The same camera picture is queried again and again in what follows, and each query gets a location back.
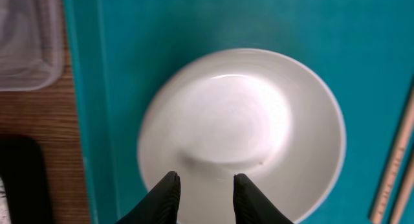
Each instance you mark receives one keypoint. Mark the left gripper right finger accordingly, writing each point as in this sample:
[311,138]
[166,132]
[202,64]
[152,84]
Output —
[251,206]

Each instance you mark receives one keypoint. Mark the teal plastic tray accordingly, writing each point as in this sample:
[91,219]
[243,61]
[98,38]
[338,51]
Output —
[123,51]

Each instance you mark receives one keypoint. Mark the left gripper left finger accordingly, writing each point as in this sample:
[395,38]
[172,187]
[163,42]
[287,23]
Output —
[159,206]

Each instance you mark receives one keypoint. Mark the black plastic tray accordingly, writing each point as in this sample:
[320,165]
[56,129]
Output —
[25,179]

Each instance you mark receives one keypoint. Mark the small bowl with food scraps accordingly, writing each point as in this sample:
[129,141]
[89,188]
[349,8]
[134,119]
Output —
[244,111]

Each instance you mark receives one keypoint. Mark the left wooden chopstick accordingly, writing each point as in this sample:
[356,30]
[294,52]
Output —
[394,162]

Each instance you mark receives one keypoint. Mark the clear plastic bin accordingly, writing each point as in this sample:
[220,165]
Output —
[32,54]

